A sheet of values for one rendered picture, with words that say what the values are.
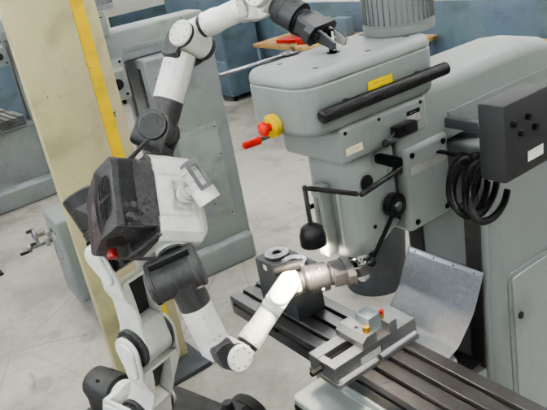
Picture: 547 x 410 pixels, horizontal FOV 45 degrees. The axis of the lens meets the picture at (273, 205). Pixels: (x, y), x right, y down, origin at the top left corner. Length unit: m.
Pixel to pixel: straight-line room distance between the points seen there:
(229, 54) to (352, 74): 7.48
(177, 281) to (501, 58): 1.17
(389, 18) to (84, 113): 1.84
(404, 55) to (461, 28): 5.18
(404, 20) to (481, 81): 0.36
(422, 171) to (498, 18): 4.84
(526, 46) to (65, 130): 2.05
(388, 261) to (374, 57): 2.49
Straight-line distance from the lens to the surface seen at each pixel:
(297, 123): 1.63
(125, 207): 1.76
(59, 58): 3.25
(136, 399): 2.52
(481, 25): 6.82
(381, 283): 4.15
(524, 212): 2.27
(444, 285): 2.32
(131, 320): 2.24
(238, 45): 9.20
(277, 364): 3.76
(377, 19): 1.87
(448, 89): 1.98
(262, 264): 2.40
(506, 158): 1.79
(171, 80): 1.95
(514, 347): 2.44
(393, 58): 1.77
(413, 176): 1.91
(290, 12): 1.80
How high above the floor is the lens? 2.24
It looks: 23 degrees down
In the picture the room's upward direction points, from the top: 10 degrees counter-clockwise
